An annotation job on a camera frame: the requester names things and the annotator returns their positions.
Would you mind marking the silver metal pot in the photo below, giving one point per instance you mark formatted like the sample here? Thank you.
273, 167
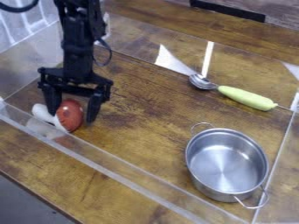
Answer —
228, 165

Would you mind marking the clear acrylic enclosure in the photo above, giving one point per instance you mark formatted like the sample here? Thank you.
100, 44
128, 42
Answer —
118, 171

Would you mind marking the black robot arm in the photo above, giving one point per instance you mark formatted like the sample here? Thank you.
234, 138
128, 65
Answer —
83, 28

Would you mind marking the red and white toy mushroom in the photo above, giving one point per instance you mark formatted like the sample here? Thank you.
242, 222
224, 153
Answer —
68, 115

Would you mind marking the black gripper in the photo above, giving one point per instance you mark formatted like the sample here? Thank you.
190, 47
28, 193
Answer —
54, 83

